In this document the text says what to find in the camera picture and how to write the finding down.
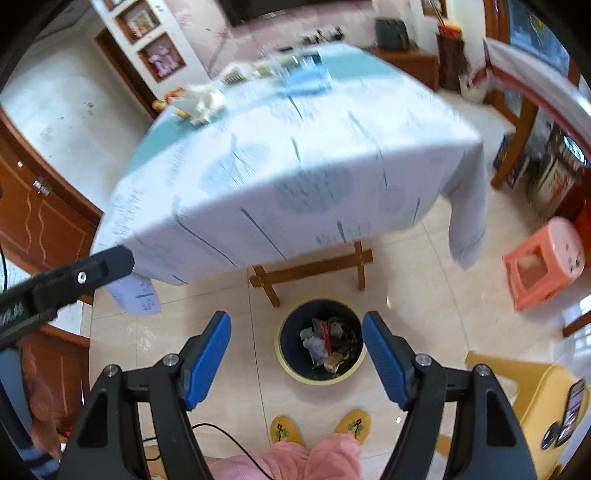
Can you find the dark trash bin yellow rim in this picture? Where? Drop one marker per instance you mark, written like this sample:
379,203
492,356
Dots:
293,332

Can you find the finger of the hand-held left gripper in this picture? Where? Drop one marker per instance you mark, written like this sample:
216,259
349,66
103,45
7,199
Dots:
92,272

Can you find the black television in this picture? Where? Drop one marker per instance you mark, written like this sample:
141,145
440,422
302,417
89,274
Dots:
277,9

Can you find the yellow embroidered slipper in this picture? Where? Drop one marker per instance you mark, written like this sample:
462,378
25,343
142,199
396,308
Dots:
286,431
353,427

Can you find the blue face mask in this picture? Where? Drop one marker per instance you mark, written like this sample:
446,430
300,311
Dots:
307,82

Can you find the torn red cardboard box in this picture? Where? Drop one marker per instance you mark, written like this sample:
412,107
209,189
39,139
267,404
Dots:
330,333

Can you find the white round table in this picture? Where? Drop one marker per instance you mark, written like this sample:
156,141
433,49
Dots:
521,62

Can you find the dark brown basket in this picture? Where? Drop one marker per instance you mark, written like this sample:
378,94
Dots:
450,60

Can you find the wooden tv cabinet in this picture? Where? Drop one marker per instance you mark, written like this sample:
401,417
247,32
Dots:
415,64

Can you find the crumpled white paper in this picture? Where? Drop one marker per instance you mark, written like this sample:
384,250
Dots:
203,104

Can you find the pink plastic stool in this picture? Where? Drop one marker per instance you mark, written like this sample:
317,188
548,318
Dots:
561,240

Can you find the leaf-print tablecloth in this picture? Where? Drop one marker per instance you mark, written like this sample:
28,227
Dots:
300,161

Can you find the framed wall niche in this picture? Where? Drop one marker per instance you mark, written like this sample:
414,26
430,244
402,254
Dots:
434,8

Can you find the black smartphone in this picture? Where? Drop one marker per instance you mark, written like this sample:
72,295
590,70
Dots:
572,406

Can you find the person's pink pants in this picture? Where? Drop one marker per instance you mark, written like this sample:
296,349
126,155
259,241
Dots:
295,461

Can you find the checkered paper cup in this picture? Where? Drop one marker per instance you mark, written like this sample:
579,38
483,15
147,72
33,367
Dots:
233,74

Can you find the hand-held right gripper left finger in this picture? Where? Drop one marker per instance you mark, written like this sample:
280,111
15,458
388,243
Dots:
207,355

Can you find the stainless steel barrel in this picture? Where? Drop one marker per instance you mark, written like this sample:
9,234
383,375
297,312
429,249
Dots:
561,180

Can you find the yellow plastic chair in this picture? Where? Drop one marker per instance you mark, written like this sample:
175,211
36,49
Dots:
535,406

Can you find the white wall niche shelf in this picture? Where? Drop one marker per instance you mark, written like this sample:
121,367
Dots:
152,41

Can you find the brown wooden door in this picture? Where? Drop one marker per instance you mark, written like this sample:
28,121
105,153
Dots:
41,221

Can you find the dark green bag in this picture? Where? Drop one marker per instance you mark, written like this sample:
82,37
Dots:
392,34

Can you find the wooden table leg frame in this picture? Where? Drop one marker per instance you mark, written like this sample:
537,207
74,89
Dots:
314,267

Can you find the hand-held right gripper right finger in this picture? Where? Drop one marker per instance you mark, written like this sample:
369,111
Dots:
385,355

